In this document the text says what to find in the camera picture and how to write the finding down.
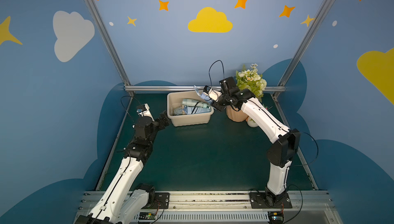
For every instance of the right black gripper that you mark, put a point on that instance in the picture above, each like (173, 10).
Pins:
(220, 102)

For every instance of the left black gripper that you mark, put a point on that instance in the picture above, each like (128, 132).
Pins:
(161, 121)

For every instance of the pale blue umbrella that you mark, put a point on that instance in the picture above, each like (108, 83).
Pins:
(194, 110)

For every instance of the pale green umbrella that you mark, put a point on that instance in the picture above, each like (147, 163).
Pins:
(195, 103)

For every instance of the mint green umbrella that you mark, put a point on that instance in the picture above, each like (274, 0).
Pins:
(178, 111)

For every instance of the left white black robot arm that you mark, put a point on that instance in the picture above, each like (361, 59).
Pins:
(113, 207)

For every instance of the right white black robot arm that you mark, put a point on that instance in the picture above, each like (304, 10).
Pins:
(285, 142)

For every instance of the beige plastic storage box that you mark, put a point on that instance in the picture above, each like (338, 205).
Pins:
(174, 100)

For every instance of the white pot with pink flowers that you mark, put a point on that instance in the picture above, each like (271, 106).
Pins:
(251, 122)

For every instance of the left circuit board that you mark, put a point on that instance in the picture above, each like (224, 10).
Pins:
(147, 216)

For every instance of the circuit board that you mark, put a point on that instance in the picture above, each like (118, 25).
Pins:
(275, 217)
(147, 216)

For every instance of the right circuit board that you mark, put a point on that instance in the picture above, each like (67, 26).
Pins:
(275, 217)

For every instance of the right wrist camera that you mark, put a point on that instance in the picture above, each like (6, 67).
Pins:
(226, 86)

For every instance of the aluminium back frame bar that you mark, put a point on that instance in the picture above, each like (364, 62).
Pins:
(156, 88)

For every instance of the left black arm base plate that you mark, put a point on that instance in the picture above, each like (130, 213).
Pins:
(158, 200)

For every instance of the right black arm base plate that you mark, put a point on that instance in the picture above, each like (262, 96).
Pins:
(262, 200)

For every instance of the aluminium rail front frame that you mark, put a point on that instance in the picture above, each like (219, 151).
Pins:
(233, 207)

